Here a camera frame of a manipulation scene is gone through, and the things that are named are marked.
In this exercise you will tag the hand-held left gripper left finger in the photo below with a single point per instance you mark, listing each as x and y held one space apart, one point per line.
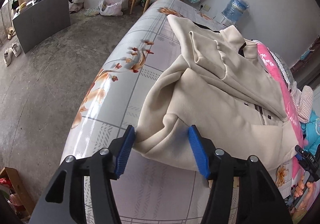
125 154

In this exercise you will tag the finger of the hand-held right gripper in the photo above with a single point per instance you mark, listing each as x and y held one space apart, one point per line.
310 161

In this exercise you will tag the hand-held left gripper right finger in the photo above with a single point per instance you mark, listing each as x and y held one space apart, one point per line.
198 156

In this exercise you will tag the cream zip jacket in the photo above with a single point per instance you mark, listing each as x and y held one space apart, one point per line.
225 119

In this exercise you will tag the person's right hand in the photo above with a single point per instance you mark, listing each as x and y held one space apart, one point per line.
300 191

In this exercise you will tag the floral checked bed sheet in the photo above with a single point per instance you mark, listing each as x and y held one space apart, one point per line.
112 119

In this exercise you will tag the pink checked pillow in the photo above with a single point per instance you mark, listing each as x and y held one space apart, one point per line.
303 104

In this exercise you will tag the dark wooden door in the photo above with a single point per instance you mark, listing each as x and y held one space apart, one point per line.
307 68

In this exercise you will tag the pink floral blanket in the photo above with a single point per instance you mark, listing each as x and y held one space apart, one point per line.
275 73

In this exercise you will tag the lace-trimmed pillow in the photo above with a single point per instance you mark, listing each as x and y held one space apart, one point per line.
282 66

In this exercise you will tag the blue hanging face mask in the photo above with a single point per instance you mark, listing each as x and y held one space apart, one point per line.
308 54

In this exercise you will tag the cardboard box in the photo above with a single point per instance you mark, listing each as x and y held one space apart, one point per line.
17 189

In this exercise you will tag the white water dispenser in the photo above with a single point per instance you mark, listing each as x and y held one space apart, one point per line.
227 21

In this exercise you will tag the floral cloth on floor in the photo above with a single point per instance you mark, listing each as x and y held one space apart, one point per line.
92 11

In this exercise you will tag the white plastic bag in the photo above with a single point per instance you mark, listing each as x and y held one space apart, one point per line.
110 5

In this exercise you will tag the white shoe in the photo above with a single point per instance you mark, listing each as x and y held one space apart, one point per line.
16 49
8 56

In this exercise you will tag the blue water jug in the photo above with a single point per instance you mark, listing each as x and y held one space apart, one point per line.
236 8

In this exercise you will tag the green drink can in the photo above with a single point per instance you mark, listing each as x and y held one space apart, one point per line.
144 0

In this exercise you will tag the grey cabinet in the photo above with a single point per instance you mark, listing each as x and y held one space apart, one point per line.
42 21

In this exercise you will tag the pair of beige shoes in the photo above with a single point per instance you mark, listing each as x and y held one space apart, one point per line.
11 33

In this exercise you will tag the white wall socket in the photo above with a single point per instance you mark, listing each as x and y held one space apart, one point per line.
205 7

